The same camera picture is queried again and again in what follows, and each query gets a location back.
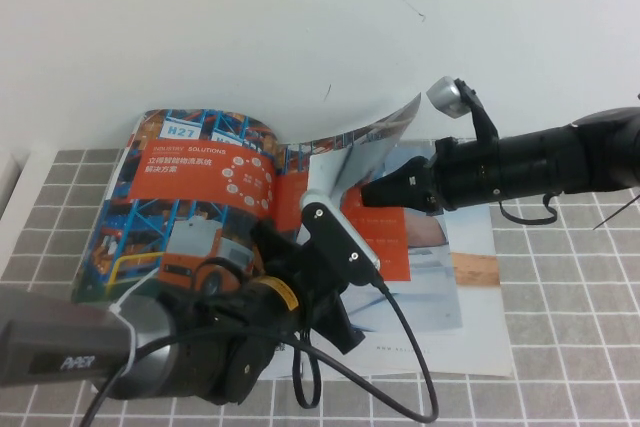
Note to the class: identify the white zip tie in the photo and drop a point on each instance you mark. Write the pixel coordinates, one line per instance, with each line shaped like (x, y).
(131, 342)

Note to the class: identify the black zip tie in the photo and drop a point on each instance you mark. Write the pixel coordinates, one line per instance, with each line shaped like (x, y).
(617, 211)

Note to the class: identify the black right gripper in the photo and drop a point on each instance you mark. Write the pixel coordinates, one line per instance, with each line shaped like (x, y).
(470, 177)

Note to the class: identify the glossy colour brochure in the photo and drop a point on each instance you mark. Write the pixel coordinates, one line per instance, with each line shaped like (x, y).
(200, 182)

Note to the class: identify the grey grid tablecloth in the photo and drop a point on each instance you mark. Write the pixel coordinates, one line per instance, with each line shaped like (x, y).
(575, 322)

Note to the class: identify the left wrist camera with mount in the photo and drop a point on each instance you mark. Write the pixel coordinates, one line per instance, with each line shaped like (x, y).
(330, 242)

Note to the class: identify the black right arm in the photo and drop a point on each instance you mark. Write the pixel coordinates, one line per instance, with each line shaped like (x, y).
(560, 162)

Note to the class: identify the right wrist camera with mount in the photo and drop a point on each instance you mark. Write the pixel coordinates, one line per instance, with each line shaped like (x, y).
(447, 97)

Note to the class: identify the grey and black left arm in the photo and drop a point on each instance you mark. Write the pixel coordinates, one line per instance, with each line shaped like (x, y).
(60, 342)

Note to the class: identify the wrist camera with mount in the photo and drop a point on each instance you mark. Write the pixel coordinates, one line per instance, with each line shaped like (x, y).
(330, 242)
(447, 97)

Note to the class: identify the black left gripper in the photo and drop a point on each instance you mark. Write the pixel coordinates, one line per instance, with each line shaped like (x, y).
(305, 297)

